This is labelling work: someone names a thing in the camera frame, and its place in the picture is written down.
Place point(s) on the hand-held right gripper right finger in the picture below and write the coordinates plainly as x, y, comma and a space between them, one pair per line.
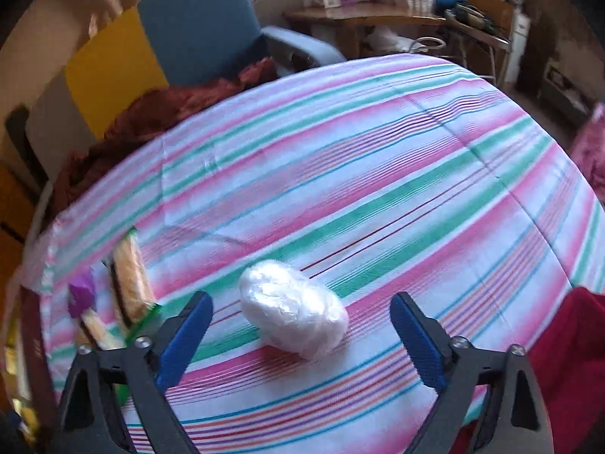
418, 345

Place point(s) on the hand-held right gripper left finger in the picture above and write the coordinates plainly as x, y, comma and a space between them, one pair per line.
184, 340

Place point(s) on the white plastic bundle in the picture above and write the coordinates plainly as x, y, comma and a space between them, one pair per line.
293, 307

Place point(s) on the purple wrapped object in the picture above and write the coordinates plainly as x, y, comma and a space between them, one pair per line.
80, 293

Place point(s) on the red cloth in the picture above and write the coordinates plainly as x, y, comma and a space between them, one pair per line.
567, 364

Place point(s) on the striped tablecloth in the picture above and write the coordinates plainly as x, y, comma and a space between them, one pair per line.
354, 175

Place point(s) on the maroon cloth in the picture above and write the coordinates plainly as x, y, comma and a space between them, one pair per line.
156, 113

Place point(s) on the pink fuzzy cloth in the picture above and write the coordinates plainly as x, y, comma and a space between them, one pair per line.
591, 151

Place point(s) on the grey yellow blue sofa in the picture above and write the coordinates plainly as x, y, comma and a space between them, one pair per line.
198, 23

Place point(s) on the wooden side table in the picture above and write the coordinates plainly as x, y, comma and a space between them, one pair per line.
368, 19

